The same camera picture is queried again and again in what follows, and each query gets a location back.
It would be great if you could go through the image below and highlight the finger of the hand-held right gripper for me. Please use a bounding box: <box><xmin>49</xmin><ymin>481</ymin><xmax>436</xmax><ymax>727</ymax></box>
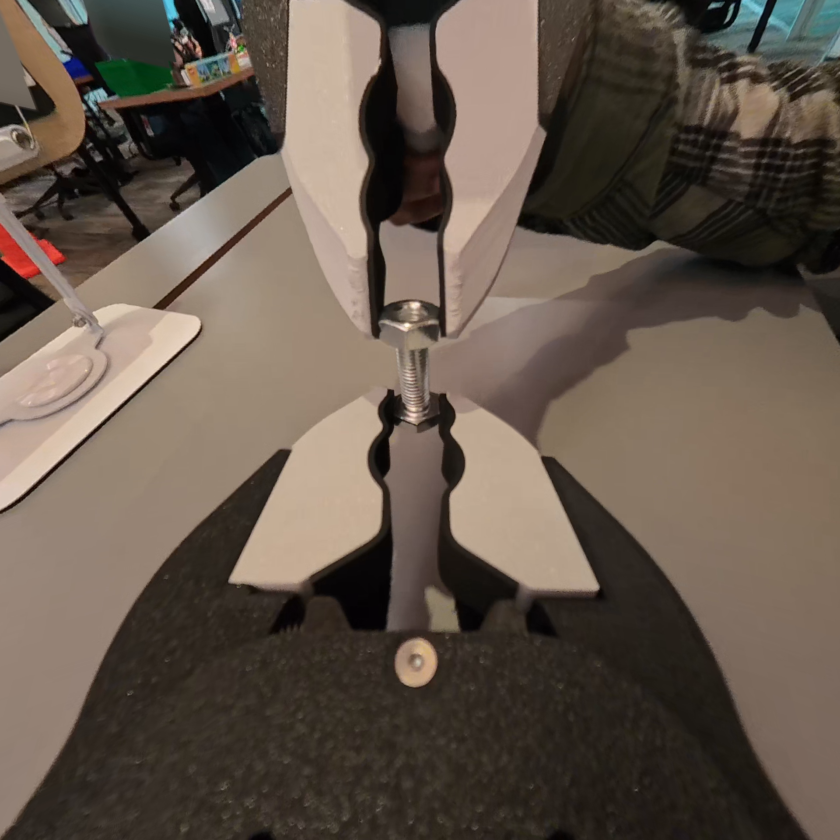
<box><xmin>428</xmin><ymin>0</ymin><xmax>546</xmax><ymax>339</ymax></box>
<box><xmin>281</xmin><ymin>0</ymin><xmax>396</xmax><ymax>340</ymax></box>

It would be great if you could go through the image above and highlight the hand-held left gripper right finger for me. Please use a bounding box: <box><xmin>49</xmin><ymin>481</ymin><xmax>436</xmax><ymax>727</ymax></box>
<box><xmin>441</xmin><ymin>392</ymin><xmax>602</xmax><ymax>601</ymax></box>

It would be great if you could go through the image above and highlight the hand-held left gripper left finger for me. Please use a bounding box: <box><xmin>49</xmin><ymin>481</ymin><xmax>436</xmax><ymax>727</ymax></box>
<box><xmin>227</xmin><ymin>388</ymin><xmax>396</xmax><ymax>597</ymax></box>

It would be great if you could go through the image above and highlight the silver hex bolt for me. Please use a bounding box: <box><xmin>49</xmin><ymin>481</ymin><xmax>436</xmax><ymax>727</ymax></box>
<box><xmin>392</xmin><ymin>341</ymin><xmax>435</xmax><ymax>432</ymax></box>

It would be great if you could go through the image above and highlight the silver hex nut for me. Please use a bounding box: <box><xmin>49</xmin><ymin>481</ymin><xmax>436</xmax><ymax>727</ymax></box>
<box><xmin>377</xmin><ymin>300</ymin><xmax>439</xmax><ymax>349</ymax></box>

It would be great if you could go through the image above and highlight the person's right forearm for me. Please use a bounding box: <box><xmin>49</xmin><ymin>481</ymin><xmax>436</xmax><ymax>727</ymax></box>
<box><xmin>521</xmin><ymin>0</ymin><xmax>840</xmax><ymax>275</ymax></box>

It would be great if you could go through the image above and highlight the person's right hand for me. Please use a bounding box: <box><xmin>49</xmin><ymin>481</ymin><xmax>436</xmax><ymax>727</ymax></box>
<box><xmin>394</xmin><ymin>152</ymin><xmax>448</xmax><ymax>229</ymax></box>

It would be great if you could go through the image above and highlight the colourful cardboard box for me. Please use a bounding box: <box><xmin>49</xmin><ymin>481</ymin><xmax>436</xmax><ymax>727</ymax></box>
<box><xmin>184</xmin><ymin>54</ymin><xmax>240</xmax><ymax>86</ymax></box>

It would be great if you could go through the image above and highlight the wooden office desk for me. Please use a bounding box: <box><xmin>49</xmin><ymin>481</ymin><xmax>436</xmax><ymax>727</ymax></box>
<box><xmin>98</xmin><ymin>66</ymin><xmax>258</xmax><ymax>165</ymax></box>

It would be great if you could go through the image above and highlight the green plastic bin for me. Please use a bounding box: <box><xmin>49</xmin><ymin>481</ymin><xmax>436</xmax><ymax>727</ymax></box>
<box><xmin>95</xmin><ymin>59</ymin><xmax>177</xmax><ymax>99</ymax></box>

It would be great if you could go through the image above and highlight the black office chair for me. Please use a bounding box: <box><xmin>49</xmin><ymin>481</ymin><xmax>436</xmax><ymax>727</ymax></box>
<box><xmin>16</xmin><ymin>125</ymin><xmax>153</xmax><ymax>242</ymax></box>

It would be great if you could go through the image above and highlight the white flat stand base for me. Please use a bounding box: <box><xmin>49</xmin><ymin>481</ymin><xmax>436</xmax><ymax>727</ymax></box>
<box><xmin>0</xmin><ymin>303</ymin><xmax>202</xmax><ymax>514</ymax></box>

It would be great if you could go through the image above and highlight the white document stand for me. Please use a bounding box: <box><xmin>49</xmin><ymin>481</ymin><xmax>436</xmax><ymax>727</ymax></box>
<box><xmin>0</xmin><ymin>200</ymin><xmax>109</xmax><ymax>427</ymax></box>

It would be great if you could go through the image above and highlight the orange floor marker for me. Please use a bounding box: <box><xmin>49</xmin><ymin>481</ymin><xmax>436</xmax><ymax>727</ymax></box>
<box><xmin>0</xmin><ymin>226</ymin><xmax>67</xmax><ymax>284</ymax></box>

